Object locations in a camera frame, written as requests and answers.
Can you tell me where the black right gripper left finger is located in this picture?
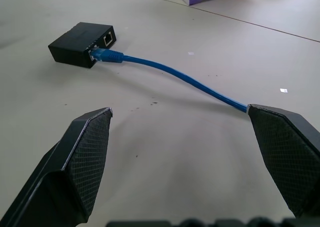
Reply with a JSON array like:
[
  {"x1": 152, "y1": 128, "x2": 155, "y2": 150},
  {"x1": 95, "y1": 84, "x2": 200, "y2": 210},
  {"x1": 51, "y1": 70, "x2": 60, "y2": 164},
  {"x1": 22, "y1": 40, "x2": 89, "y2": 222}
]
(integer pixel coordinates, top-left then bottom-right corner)
[{"x1": 0, "y1": 107, "x2": 114, "y2": 227}]

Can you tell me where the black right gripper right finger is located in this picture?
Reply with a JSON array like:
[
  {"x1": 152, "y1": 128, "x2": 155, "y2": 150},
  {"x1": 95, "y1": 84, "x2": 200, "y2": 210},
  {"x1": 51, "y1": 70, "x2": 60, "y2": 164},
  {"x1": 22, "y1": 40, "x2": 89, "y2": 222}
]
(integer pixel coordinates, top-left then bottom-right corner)
[{"x1": 246, "y1": 103, "x2": 320, "y2": 218}]

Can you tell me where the black network adapter box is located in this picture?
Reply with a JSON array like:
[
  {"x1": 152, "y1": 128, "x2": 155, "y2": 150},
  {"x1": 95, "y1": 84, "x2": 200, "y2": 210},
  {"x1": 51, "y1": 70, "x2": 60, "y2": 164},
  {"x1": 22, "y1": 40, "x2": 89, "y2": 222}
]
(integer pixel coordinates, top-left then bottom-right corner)
[{"x1": 47, "y1": 22, "x2": 117, "y2": 70}]

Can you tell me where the blue Ethernet cable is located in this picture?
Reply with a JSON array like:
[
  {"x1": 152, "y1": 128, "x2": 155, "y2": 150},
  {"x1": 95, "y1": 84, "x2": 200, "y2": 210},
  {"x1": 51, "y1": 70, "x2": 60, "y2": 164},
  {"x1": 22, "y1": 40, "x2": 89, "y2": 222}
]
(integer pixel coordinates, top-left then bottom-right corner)
[{"x1": 89, "y1": 47, "x2": 249, "y2": 113}]

